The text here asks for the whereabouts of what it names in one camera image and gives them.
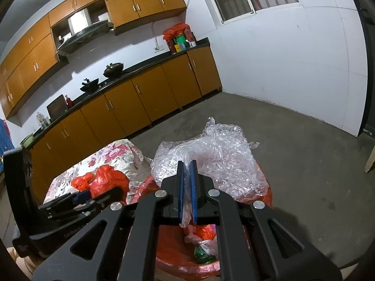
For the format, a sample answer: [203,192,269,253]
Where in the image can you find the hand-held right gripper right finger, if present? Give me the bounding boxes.
[189,160,343,281]

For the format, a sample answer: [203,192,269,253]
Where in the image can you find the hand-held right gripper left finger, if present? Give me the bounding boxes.
[32,161,185,281]

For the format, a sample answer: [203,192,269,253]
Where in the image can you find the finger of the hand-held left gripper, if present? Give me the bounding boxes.
[48,203,105,222]
[38,186,124,212]

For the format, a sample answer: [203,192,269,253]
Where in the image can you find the large red plastic bag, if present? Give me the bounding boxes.
[71,165,129,204]

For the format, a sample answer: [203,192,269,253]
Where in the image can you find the red plastic bag with handle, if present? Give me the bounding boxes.
[184,224,219,245]

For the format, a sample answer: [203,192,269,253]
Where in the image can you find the clear bubble wrap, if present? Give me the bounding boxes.
[151,116,269,229]

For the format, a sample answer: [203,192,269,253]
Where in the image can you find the green plastic bag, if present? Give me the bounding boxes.
[194,246,219,265]

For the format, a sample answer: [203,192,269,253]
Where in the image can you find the red lined plastic basket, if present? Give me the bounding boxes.
[129,161,274,277]

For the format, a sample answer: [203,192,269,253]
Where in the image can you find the person's left forearm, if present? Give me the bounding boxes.
[6,247,44,281]

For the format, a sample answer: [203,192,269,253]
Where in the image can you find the blue cloth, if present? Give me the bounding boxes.
[0,118,15,155]

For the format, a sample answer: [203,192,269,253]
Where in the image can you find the floral tablecloth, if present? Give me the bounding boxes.
[44,139,153,204]

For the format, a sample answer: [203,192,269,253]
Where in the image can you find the clear jar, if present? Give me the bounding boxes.
[36,112,50,129]

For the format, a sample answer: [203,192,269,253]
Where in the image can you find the dark cutting board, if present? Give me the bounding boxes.
[46,94,68,120]

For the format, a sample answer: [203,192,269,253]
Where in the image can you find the wooden base cabinets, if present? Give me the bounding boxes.
[29,47,222,195]

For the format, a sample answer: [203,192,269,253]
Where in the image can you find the small black pot with lid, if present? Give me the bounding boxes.
[80,78,99,92]

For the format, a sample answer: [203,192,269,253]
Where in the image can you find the black wok with lid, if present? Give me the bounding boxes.
[103,62,125,78]

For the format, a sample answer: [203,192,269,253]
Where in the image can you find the black kitchen countertop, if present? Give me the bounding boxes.
[20,37,211,150]

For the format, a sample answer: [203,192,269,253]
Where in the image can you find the red bag of boxes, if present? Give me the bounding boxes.
[162,23,197,54]

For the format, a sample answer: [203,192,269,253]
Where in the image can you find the steel range hood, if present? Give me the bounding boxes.
[56,9,113,55]

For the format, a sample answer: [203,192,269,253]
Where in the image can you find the wooden furniture leg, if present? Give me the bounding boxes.
[364,145,375,174]

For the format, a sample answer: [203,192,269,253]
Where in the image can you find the wooden wall cabinets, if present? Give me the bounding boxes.
[0,0,188,119]

